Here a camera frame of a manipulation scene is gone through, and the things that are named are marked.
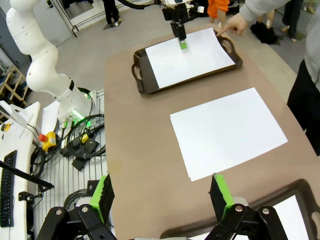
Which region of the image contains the person in grey hoodie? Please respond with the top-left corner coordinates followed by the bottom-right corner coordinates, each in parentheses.
top-left (238, 0), bottom-right (320, 157)

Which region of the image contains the person's right hand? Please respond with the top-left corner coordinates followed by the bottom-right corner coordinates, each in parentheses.
top-left (216, 11), bottom-right (250, 37)

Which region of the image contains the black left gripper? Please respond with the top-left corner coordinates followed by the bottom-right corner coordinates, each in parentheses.
top-left (162, 4), bottom-right (192, 51)

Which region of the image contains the black cable tangle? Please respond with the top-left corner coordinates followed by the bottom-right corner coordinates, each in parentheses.
top-left (29, 113), bottom-right (107, 176)

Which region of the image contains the orange draped mannequin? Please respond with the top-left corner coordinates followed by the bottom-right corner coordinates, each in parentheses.
top-left (207, 0), bottom-right (231, 28)

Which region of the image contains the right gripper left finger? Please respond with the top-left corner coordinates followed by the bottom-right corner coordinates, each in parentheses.
top-left (37, 173), bottom-right (118, 240)

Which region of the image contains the person's right forearm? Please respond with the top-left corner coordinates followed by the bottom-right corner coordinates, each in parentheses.
top-left (238, 0), bottom-right (292, 24)

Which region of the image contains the white operator desk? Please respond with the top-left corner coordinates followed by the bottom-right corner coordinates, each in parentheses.
top-left (0, 101), bottom-right (41, 240)

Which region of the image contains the black keyboard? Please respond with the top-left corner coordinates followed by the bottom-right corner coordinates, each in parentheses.
top-left (0, 149), bottom-right (18, 228)

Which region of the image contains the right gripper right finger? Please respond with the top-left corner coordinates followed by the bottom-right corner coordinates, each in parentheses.
top-left (204, 173), bottom-right (289, 240)

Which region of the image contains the brown plastic serving tray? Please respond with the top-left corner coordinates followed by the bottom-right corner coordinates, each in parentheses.
top-left (131, 29), bottom-right (244, 95)
top-left (159, 178), bottom-right (320, 240)

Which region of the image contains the aluminium profile base table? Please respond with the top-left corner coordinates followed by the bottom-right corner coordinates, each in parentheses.
top-left (32, 89), bottom-right (111, 240)

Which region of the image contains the black rod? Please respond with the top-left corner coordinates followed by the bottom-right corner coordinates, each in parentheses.
top-left (0, 159), bottom-right (55, 190)

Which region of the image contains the black bag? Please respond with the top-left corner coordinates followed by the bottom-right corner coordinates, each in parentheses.
top-left (249, 20), bottom-right (279, 45)

